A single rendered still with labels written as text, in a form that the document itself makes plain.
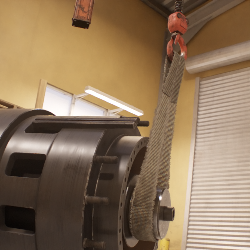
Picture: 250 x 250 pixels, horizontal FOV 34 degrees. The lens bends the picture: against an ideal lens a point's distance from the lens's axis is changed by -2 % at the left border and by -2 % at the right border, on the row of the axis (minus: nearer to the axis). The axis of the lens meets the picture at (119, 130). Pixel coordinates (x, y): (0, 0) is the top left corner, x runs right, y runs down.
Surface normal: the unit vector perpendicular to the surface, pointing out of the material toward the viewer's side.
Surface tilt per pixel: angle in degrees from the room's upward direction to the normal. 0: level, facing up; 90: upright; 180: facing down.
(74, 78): 90
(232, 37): 90
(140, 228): 132
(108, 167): 68
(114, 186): 81
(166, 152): 97
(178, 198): 90
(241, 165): 120
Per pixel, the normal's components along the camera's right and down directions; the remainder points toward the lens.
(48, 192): -0.33, -0.29
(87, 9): 0.22, -0.25
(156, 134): 0.69, -0.07
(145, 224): -0.34, 0.22
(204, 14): -0.71, -0.29
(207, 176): -0.68, 0.23
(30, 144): -0.23, -0.70
